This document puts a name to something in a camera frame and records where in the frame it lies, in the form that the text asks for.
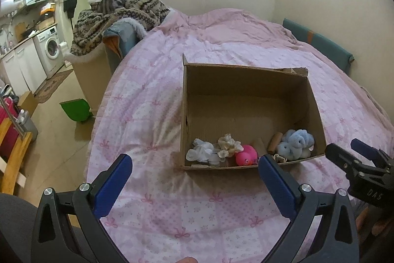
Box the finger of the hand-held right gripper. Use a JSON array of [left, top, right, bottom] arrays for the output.
[[350, 138, 394, 167], [325, 143, 361, 174]]

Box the beige armchair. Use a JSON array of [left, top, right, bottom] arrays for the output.
[[64, 44, 124, 111]]

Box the teal headboard cushion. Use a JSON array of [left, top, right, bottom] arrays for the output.
[[282, 18, 354, 69]]

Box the white kitchen cabinet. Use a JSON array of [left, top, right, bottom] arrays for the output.
[[0, 41, 47, 92]]

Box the cream scrunchie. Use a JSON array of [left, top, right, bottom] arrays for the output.
[[217, 134, 244, 159]]

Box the white washing machine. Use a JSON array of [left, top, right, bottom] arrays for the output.
[[33, 26, 64, 79]]

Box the small cardboard box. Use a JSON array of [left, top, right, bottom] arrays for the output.
[[17, 90, 38, 112]]

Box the grey bin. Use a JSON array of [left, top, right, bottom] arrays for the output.
[[15, 110, 39, 142]]

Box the red suitcase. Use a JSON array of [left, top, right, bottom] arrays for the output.
[[0, 97, 19, 159]]

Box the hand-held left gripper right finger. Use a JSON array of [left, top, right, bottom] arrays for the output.
[[258, 155, 361, 263]]

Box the black hanging garment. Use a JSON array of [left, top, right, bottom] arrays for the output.
[[63, 0, 77, 18]]

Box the green dustpan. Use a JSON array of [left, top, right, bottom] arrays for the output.
[[59, 99, 93, 122]]

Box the light blue plush toy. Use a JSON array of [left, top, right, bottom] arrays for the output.
[[276, 128, 315, 159]]

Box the brown patterned blanket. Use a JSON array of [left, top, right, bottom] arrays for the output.
[[70, 0, 171, 55]]

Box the brown patterned rug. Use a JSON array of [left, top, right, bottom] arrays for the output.
[[34, 69, 74, 103]]

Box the pink rubber toy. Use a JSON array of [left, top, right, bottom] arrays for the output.
[[235, 144, 258, 166]]

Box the teal jacket with fur hood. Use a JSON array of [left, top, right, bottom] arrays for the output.
[[103, 18, 148, 62]]

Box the wooden chair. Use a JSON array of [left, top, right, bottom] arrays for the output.
[[0, 120, 33, 196]]

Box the curved metal tube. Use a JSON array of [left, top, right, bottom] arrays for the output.
[[0, 95, 25, 136]]

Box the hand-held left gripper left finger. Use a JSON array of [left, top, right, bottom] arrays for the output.
[[31, 154, 133, 263]]

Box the person's grey trouser leg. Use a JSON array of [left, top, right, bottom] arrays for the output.
[[0, 193, 93, 263]]

